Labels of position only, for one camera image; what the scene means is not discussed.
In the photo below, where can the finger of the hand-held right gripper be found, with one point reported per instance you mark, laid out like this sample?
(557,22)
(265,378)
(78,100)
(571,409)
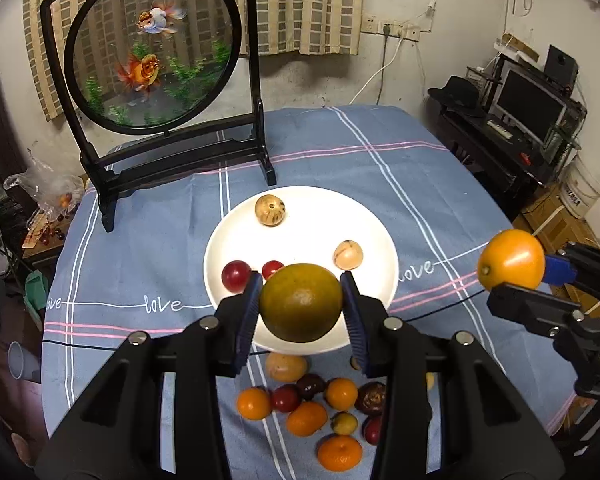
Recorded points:
(530,310)
(560,268)

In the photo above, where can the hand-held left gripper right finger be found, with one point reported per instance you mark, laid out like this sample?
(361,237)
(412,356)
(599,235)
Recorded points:
(353,320)

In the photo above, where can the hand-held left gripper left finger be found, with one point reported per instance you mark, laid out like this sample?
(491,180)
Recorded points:
(249,315)

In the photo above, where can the large orange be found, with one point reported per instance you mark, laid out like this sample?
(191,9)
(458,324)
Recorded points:
(512,260)

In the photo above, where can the green-yellow orange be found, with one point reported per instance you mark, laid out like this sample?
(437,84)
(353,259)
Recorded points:
(300,305)

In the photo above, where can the small orange mandarin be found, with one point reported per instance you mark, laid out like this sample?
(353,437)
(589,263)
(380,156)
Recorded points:
(254,403)
(340,452)
(341,393)
(307,418)

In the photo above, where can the dark purple passion fruit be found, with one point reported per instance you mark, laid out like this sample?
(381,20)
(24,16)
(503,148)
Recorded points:
(371,397)

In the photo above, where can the pale yellow fruit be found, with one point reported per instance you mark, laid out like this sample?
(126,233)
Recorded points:
(430,381)

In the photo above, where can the small yellow-green plum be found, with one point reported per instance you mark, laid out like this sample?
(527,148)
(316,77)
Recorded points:
(344,423)

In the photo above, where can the white round plate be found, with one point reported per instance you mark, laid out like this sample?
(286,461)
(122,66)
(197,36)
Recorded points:
(310,220)

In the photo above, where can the cardboard box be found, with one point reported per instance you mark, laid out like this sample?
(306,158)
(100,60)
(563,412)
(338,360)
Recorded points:
(550,215)

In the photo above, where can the tan round fruit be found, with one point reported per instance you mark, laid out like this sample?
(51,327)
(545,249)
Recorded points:
(270,211)
(348,255)

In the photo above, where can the dark red plum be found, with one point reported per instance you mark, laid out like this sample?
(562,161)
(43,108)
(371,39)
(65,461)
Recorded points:
(311,386)

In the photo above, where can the white plastic bucket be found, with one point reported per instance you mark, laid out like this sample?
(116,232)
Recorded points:
(582,187)

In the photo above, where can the black desk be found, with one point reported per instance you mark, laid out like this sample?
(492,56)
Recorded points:
(480,145)

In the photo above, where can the white keyboard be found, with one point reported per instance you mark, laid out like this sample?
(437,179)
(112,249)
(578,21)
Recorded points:
(500,129)

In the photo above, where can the blue plaid tablecloth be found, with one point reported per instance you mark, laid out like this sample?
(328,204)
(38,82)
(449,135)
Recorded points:
(330,160)

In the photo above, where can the computer monitor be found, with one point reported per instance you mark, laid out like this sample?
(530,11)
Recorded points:
(527,102)

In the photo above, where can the black speaker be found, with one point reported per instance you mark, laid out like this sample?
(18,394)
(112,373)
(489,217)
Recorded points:
(560,65)

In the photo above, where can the black hat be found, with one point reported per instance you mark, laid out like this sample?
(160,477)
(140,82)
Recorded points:
(455,91)

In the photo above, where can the green plastic dustpan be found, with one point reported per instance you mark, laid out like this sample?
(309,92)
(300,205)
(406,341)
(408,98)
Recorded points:
(36,292)

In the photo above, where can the wooden strip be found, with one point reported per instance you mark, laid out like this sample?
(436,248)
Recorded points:
(520,47)

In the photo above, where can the paper cup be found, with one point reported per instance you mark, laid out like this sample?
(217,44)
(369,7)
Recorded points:
(22,361)

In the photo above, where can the clear plastic bag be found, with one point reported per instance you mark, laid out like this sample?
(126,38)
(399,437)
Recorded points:
(45,185)

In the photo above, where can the round goldfish screen black stand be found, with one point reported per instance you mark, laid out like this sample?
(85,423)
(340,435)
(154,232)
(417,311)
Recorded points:
(150,40)

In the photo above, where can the beige checked curtain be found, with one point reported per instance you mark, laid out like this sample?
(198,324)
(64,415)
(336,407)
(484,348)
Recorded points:
(300,5)

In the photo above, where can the white wall socket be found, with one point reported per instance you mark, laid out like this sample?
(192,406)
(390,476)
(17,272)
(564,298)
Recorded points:
(411,32)
(369,24)

